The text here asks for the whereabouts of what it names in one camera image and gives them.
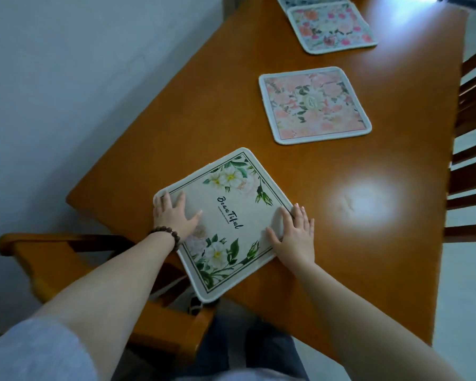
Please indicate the person's right hand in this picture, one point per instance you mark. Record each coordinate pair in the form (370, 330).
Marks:
(297, 242)

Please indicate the person's left hand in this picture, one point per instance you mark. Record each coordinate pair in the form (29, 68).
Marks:
(174, 220)

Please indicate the cream green leaf placemat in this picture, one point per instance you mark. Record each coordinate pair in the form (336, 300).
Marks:
(230, 218)

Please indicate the pale pink floral placemat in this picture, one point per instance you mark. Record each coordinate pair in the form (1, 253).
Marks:
(313, 105)

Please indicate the light blue rose placemat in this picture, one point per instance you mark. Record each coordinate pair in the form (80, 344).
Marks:
(331, 27)

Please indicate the person's right forearm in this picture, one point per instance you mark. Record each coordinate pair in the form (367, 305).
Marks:
(361, 333)

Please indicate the person's left forearm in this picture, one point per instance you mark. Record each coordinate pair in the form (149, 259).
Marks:
(111, 293)

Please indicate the blue jeans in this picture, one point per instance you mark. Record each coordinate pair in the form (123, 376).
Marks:
(269, 349)

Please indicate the orange wooden table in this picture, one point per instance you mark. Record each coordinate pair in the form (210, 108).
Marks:
(222, 95)

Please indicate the wooden dining chair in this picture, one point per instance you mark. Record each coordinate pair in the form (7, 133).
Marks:
(474, 111)
(35, 249)

